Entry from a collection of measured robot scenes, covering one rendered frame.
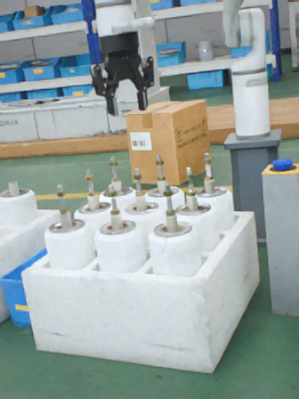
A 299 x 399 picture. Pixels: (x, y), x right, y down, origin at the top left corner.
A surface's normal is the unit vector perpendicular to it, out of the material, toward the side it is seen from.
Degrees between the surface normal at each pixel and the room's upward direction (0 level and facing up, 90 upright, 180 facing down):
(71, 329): 90
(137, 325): 90
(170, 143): 90
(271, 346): 0
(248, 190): 90
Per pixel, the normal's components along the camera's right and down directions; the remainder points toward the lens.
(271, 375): -0.13, -0.95
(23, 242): 0.90, 0.02
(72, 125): -0.26, 0.31
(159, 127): -0.56, 0.31
